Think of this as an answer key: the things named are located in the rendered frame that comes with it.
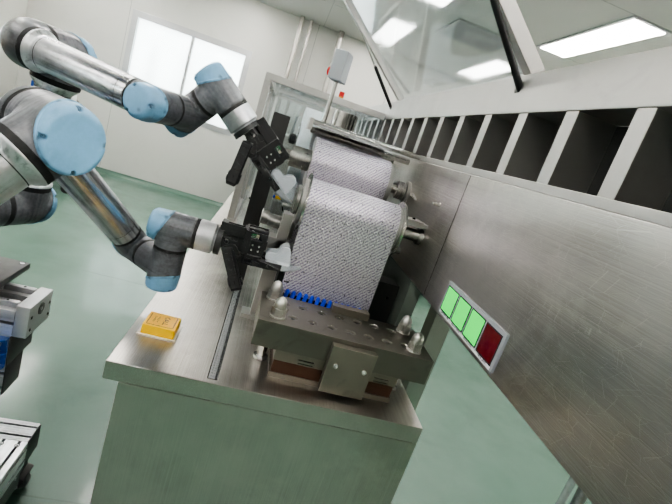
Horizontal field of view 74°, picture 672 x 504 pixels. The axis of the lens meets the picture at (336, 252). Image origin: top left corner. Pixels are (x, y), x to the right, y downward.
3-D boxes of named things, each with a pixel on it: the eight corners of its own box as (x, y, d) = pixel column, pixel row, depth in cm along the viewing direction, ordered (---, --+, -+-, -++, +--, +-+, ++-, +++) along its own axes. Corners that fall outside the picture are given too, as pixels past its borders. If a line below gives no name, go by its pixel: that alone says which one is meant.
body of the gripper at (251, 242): (271, 237, 103) (219, 222, 101) (261, 271, 105) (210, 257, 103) (272, 229, 110) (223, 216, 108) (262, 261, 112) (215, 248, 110)
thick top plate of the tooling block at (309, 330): (255, 312, 108) (262, 290, 106) (405, 350, 115) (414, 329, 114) (250, 343, 92) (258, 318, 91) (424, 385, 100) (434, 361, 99)
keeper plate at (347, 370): (317, 385, 97) (332, 341, 94) (359, 395, 99) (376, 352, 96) (318, 392, 94) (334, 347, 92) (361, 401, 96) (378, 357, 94)
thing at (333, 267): (278, 292, 111) (300, 223, 107) (366, 315, 116) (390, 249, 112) (278, 293, 111) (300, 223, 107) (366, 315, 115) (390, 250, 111)
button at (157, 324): (149, 319, 103) (151, 310, 102) (179, 327, 104) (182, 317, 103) (139, 333, 96) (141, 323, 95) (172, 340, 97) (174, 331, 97)
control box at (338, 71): (328, 80, 161) (337, 51, 158) (345, 85, 159) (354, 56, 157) (322, 75, 154) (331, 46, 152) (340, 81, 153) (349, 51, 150)
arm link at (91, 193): (-42, 96, 78) (114, 262, 116) (-17, 111, 73) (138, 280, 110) (17, 63, 83) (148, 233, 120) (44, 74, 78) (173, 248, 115)
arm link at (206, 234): (191, 253, 102) (197, 244, 110) (211, 258, 103) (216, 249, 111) (199, 222, 100) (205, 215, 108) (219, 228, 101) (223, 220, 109)
